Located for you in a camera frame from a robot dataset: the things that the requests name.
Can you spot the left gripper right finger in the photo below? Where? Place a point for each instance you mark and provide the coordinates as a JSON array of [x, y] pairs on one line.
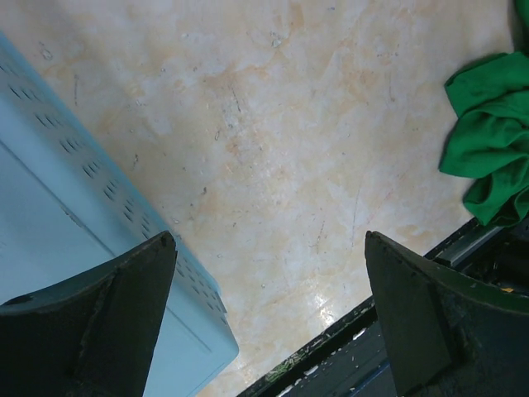
[[446, 334]]

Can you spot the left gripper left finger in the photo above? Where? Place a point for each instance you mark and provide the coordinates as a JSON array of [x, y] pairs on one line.
[[93, 334]]

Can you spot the light blue perforated basket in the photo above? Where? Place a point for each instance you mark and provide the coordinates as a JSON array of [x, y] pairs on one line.
[[67, 207]]

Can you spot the green cloth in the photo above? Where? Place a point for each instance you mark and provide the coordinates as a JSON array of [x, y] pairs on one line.
[[489, 141]]

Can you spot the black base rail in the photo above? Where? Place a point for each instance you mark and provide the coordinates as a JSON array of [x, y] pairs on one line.
[[350, 358]]

